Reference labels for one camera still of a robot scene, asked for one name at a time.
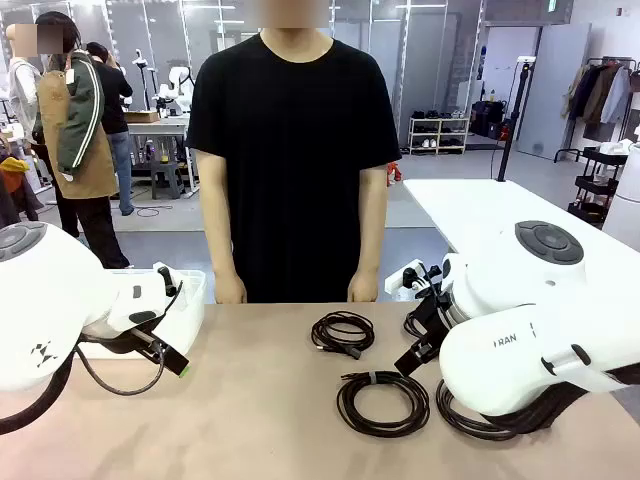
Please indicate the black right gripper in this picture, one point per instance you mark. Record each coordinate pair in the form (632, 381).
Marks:
(432, 320)

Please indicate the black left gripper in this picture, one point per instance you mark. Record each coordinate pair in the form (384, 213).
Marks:
(117, 344)

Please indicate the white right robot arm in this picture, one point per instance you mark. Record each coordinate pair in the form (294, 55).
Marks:
(500, 360)

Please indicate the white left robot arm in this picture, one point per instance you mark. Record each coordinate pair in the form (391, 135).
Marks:
(45, 300)

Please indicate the person's left hand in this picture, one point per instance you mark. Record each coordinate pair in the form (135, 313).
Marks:
(363, 289)

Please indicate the person's right hand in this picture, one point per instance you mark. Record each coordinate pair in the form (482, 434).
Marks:
(231, 291)

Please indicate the clear plastic storage bin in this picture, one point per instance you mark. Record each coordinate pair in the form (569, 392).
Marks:
(192, 310)

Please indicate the white table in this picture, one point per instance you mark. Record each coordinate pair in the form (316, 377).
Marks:
(475, 210)

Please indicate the grey plastic stool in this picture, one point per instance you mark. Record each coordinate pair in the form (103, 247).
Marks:
(167, 172)

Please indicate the red orange object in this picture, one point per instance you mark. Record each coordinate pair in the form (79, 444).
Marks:
(395, 172)

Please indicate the dark garment on stand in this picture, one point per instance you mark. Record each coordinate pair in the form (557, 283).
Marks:
(15, 205)

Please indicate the person's black t-shirt torso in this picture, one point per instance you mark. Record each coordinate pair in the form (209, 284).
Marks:
(295, 175)

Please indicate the white shoe rack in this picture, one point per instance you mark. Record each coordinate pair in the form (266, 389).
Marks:
(439, 134)

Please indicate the white workbench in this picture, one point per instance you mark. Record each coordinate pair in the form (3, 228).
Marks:
(155, 127)

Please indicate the orange cloth bundle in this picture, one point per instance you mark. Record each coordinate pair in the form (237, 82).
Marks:
(12, 167)

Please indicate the woman in brown apron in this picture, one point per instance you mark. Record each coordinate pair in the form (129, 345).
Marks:
(75, 125)

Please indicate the black utility cart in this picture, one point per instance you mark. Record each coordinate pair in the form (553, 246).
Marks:
(595, 186)

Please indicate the black bags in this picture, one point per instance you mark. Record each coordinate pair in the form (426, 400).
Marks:
(487, 117)

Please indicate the man in black sweater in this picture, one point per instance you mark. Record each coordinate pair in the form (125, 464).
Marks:
(115, 100)

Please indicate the grey partition panel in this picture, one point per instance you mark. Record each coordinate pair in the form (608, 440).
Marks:
(555, 90)

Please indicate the white shirted mannequin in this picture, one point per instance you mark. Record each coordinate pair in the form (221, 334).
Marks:
(22, 85)

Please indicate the clothes rack with coats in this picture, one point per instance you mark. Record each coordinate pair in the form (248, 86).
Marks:
(600, 95)

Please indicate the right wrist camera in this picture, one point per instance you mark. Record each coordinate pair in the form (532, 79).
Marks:
(410, 277)

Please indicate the black pole with white camera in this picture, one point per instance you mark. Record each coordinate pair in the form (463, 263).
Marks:
(515, 120)

